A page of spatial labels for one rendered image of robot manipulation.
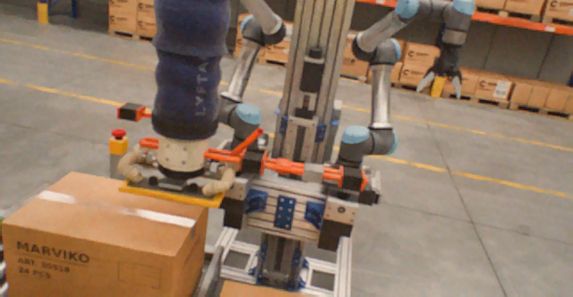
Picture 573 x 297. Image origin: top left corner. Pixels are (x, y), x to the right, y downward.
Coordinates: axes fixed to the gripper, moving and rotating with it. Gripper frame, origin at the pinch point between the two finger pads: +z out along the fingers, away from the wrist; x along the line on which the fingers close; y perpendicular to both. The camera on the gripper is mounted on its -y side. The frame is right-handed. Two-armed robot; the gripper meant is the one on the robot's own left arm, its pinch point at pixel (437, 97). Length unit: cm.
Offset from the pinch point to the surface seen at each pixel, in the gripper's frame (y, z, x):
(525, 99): 680, 129, -305
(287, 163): -28, 27, 49
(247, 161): -33, 26, 62
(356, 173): -26.6, 25.6, 24.6
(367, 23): 808, 52, 6
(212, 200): -42, 39, 70
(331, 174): -28, 27, 33
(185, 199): -44, 39, 79
